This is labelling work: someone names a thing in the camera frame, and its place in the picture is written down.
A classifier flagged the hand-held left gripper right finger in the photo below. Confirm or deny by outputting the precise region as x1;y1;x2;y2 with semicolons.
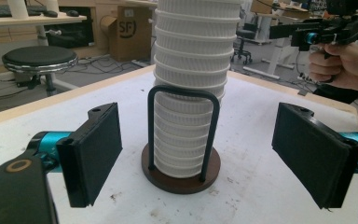
271;102;358;210

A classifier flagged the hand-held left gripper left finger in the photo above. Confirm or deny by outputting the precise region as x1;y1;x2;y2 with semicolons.
56;102;123;208

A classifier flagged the brown base wire cup holder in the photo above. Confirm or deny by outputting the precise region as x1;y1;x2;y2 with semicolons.
141;84;222;195

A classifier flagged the stack of white paper cups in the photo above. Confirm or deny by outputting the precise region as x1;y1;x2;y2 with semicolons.
153;0;242;179

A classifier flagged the flat cardboard box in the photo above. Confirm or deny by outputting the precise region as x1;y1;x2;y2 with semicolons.
250;0;312;21

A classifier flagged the white standing desk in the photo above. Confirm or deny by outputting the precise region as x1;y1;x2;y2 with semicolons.
243;12;312;80

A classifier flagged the black office chair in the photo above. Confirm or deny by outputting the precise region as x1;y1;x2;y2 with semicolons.
231;18;258;65

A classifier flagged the white table mat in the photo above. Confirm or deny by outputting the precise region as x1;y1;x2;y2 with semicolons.
0;71;358;224

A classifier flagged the black round stool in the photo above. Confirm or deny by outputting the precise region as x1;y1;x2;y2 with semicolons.
1;45;79;97

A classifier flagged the large cardboard box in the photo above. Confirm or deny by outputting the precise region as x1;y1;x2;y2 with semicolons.
100;5;154;63

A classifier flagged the light wooden desk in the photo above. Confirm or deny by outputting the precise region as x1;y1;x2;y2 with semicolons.
0;12;88;46

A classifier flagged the black keyboard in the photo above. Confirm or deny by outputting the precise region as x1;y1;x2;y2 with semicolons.
0;3;43;19

